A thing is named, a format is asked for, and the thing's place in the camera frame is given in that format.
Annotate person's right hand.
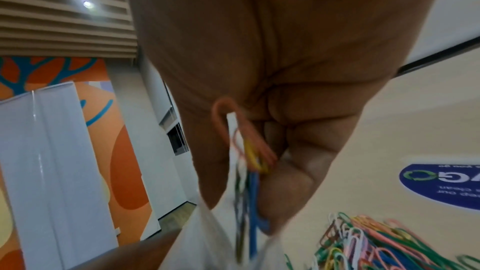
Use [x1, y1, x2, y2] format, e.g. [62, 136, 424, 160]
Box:
[126, 0, 444, 236]

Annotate person's left hand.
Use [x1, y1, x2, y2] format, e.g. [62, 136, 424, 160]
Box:
[112, 228, 183, 270]

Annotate clear plastic bag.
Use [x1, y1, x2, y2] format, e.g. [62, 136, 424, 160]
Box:
[161, 191, 290, 270]

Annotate pink paper clip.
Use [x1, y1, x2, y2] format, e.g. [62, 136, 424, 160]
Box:
[211, 96, 279, 172]

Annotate white paper clip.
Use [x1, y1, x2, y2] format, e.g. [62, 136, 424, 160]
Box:
[226, 111, 249, 172]

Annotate green paper clip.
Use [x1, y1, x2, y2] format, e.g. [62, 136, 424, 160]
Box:
[233, 171, 249, 265]

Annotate yellow paper clip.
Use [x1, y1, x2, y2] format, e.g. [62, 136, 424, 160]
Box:
[243, 140, 269, 174]

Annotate blue paper clip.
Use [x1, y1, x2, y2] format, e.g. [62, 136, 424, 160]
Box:
[246, 170, 272, 259]

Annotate white roll-up banner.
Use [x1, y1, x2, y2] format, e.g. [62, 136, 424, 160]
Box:
[0, 81, 122, 270]

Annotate pile of coloured paper clips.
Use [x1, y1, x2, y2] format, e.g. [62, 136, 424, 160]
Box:
[284, 211, 480, 270]

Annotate blue round table sticker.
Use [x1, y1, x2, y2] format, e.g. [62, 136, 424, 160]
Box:
[398, 163, 480, 220]

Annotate dark wall window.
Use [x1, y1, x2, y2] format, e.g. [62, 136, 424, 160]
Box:
[166, 122, 188, 157]

